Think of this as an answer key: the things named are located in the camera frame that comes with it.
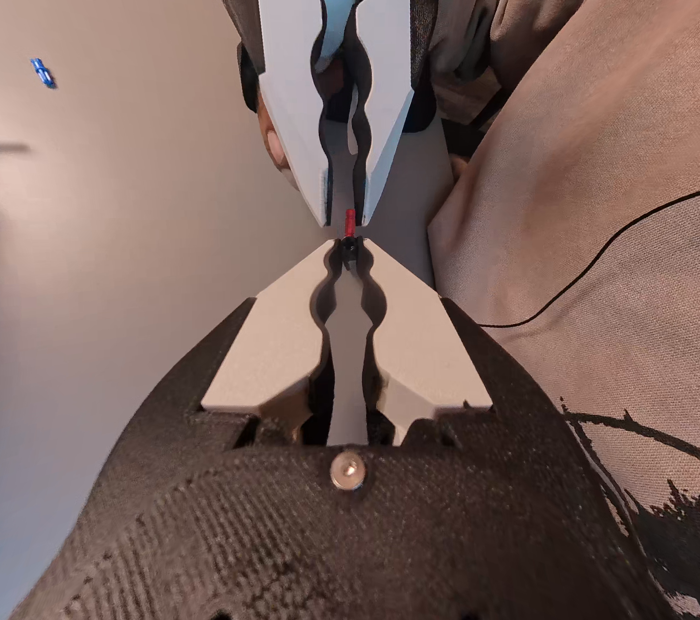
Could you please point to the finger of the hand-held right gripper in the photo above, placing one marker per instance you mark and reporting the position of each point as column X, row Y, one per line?
column 290, row 84
column 391, row 84

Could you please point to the red lego pin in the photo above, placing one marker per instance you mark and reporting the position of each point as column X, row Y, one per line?
column 350, row 220

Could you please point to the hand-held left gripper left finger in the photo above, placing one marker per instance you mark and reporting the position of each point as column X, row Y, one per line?
column 262, row 357

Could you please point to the black lego beam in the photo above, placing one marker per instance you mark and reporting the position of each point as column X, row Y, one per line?
column 348, row 248

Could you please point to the blue lego pin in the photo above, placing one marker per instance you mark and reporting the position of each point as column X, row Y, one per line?
column 42, row 73

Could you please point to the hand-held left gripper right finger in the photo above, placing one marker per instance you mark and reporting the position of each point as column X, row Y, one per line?
column 432, row 357

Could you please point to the person's right hand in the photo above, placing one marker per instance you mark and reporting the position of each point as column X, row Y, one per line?
column 272, row 138

